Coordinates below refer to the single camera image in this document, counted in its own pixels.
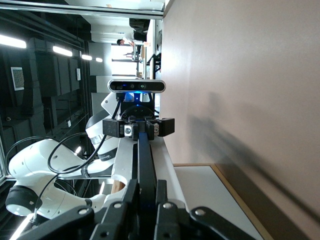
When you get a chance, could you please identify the person in white shirt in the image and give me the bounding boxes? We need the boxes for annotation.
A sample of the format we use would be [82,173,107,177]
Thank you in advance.
[116,32,137,48]

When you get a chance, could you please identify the brown paper table cover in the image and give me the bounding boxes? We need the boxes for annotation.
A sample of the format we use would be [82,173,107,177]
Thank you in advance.
[161,0,320,240]

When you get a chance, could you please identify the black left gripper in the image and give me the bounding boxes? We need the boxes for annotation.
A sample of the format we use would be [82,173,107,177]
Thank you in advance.
[102,105,176,142]

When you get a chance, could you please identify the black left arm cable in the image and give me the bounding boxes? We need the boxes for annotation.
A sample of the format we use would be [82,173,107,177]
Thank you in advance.
[4,107,121,224]

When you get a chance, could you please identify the light wooden drawer cabinet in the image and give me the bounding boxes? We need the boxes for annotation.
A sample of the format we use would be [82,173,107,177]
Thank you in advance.
[111,162,276,240]

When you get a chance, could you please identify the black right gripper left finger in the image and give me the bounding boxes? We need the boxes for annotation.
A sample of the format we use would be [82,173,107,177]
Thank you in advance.
[17,178,140,240]

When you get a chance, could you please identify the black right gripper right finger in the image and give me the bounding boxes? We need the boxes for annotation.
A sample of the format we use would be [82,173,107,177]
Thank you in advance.
[152,179,256,240]

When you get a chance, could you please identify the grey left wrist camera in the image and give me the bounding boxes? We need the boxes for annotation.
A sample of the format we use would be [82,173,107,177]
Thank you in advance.
[107,79,167,94]

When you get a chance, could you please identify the checkerboard calibration sheet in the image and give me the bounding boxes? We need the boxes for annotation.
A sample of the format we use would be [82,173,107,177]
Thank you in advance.
[10,66,26,92]

